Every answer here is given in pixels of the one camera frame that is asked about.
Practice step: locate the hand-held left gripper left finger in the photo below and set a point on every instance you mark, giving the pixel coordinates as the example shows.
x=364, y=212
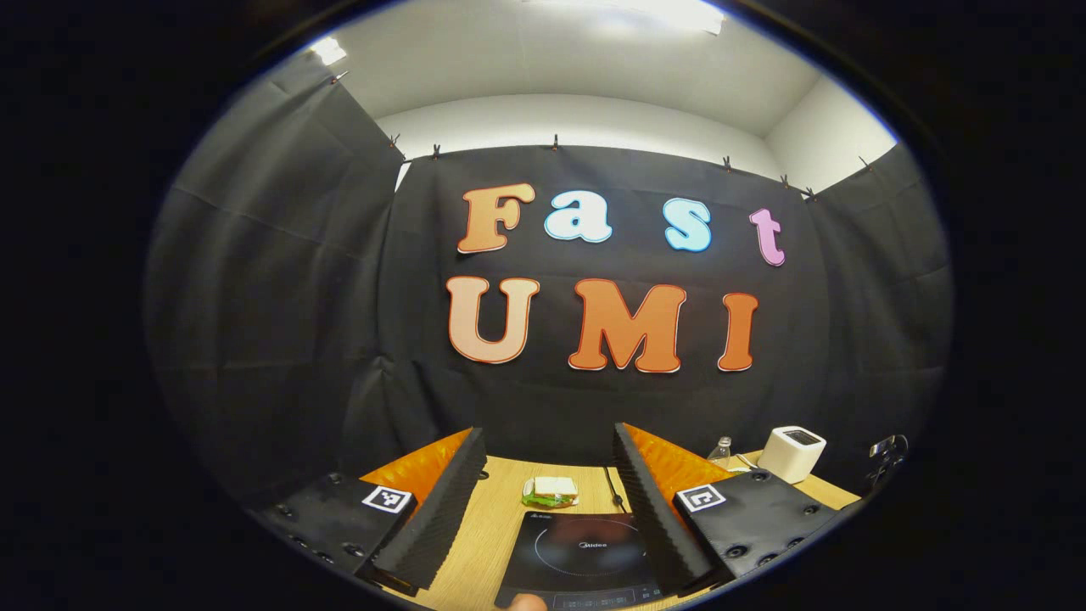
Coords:
x=433, y=526

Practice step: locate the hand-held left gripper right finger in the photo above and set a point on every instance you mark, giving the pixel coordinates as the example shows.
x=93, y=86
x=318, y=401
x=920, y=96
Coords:
x=657, y=518

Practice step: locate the black induction cooktop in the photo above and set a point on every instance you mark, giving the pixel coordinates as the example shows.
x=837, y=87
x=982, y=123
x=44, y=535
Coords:
x=577, y=552

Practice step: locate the clear plastic water bottle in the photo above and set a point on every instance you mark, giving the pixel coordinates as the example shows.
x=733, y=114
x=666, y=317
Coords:
x=720, y=454

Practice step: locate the sandwich with green lettuce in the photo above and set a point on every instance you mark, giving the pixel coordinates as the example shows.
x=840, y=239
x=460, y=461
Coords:
x=551, y=490

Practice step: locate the white toaster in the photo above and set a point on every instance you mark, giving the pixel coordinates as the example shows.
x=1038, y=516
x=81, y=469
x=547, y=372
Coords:
x=791, y=454

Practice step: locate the black backdrop cloth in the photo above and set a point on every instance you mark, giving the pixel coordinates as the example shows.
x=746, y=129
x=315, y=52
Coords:
x=339, y=322

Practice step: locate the dark metal-edged object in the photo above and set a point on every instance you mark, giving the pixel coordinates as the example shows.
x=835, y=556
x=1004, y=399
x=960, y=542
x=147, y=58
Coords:
x=887, y=458

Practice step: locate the row of black backdrop clips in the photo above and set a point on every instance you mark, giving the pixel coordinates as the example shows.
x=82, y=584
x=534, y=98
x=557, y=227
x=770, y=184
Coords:
x=556, y=142

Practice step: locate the small ceiling light panel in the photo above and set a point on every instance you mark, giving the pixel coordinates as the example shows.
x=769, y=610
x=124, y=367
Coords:
x=329, y=51

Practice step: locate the large ceiling light panel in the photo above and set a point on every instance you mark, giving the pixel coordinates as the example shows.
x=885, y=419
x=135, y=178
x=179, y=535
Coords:
x=645, y=10

